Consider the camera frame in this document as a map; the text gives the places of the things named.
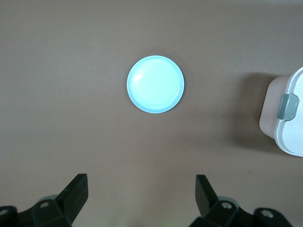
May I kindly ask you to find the grey box latch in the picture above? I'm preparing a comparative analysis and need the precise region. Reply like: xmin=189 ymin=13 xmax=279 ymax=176
xmin=276 ymin=93 xmax=300 ymax=122

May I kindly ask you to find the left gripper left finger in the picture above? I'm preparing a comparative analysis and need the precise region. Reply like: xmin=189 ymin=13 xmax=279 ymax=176
xmin=18 ymin=173 xmax=89 ymax=227

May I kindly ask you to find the white lidded storage box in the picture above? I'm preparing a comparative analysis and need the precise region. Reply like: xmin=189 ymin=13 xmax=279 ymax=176
xmin=259 ymin=66 xmax=303 ymax=158

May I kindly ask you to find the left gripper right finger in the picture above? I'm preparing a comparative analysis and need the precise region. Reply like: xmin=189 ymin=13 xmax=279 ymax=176
xmin=190 ymin=174 xmax=257 ymax=227

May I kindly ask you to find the blue round plate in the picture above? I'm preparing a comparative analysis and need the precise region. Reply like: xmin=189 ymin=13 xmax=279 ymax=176
xmin=126 ymin=55 xmax=186 ymax=114

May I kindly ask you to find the brown table mat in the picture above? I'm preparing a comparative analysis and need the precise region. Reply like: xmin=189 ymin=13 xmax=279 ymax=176
xmin=0 ymin=0 xmax=303 ymax=227

